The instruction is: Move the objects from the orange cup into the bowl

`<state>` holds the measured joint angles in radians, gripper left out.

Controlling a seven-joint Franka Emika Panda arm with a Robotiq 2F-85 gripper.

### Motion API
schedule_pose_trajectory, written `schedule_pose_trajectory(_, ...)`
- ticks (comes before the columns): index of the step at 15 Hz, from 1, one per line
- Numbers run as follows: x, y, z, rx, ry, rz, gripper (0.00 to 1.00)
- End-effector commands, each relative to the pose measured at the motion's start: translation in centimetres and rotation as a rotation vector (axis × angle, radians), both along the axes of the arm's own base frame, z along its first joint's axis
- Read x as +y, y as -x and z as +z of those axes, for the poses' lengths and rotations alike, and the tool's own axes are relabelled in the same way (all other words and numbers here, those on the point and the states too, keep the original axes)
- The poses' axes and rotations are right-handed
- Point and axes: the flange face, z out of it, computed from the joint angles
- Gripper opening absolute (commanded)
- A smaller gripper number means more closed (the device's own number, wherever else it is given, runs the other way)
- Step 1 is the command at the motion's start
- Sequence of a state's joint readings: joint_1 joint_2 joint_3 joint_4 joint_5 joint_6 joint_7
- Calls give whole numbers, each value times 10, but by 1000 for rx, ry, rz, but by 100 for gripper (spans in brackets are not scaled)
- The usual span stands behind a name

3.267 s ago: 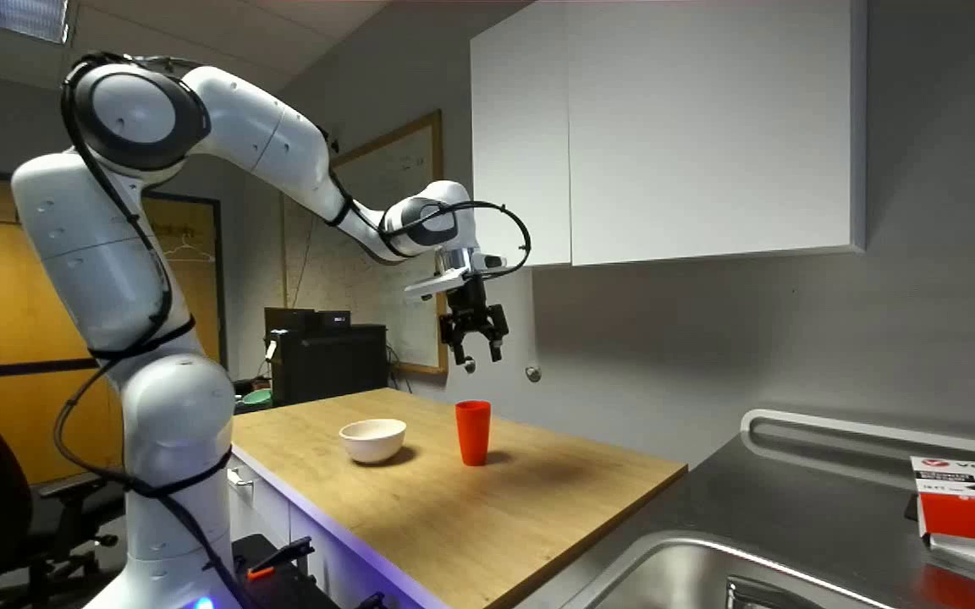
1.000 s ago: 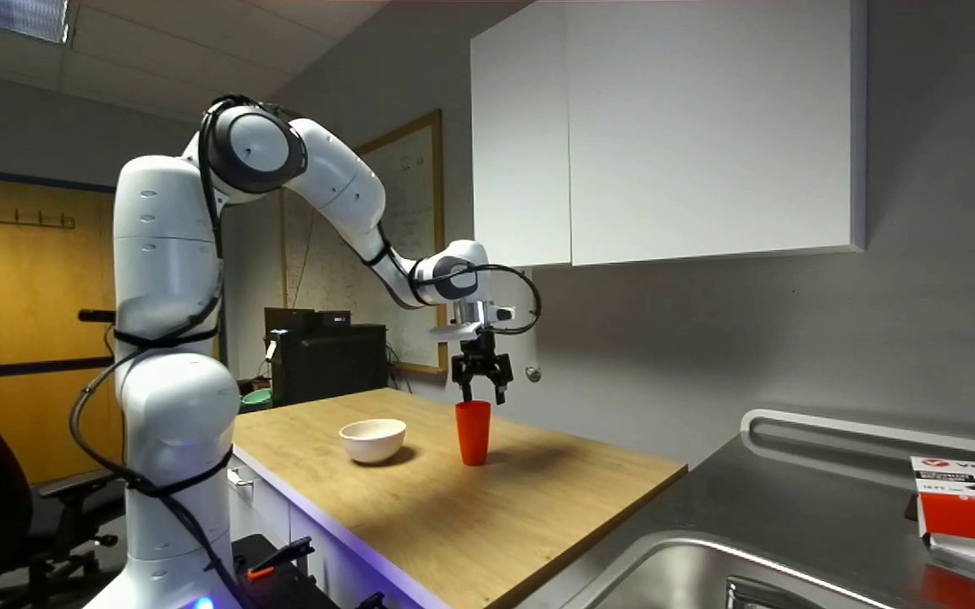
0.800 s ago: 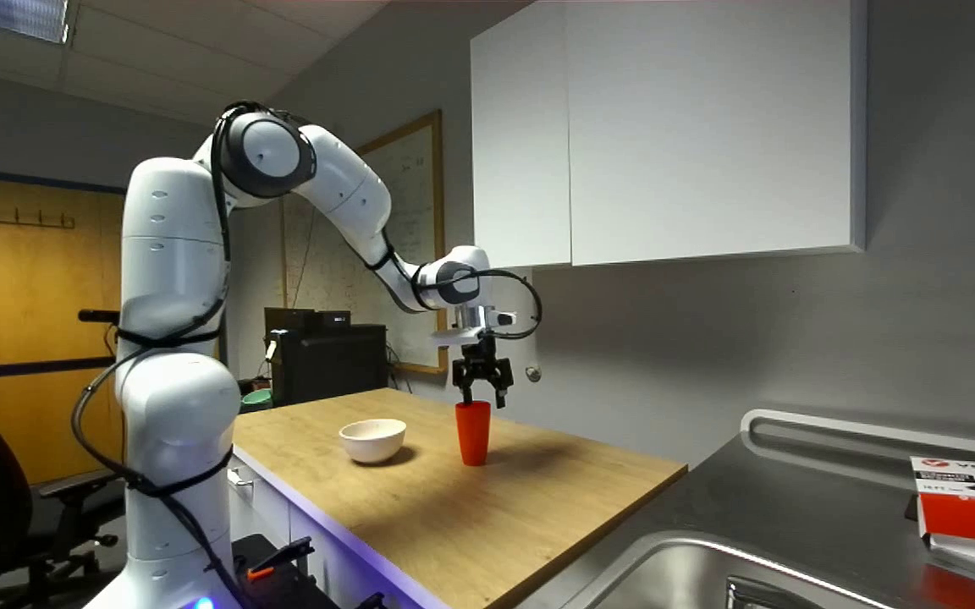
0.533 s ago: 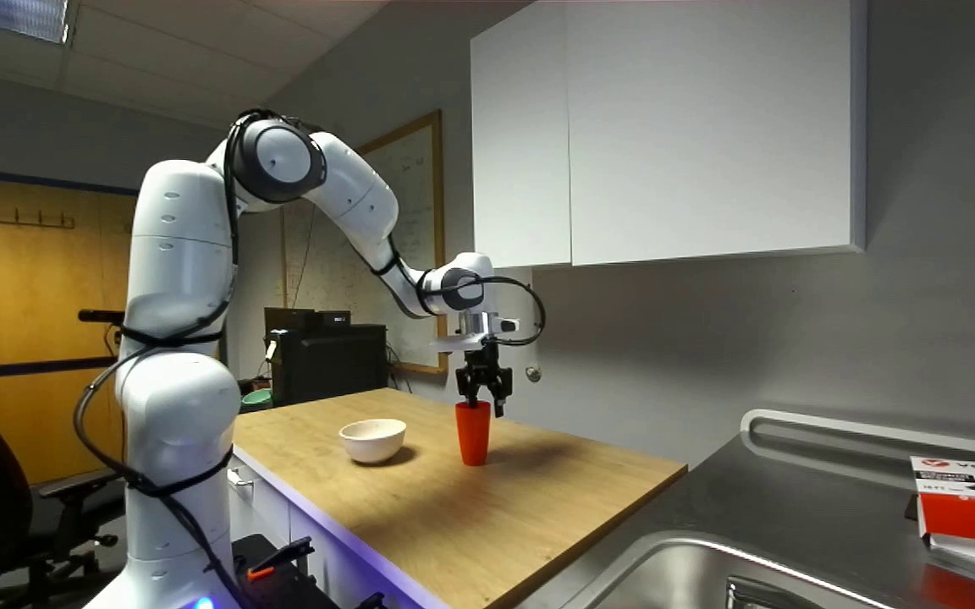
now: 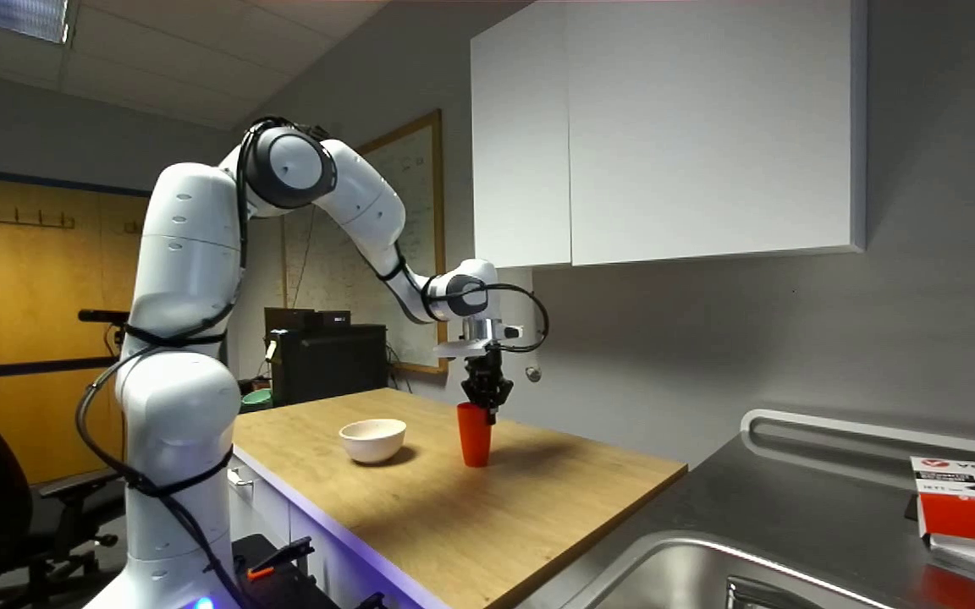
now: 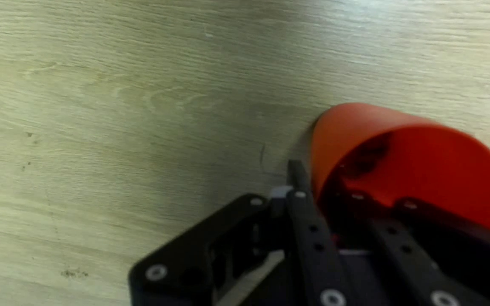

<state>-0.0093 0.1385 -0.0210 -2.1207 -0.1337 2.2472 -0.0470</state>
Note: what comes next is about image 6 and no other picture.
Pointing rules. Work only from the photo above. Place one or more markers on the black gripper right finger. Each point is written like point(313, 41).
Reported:
point(398, 248)

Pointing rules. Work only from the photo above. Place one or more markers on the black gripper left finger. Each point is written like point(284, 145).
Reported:
point(313, 238)

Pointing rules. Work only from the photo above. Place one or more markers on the orange plastic cup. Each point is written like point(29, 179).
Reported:
point(425, 163)

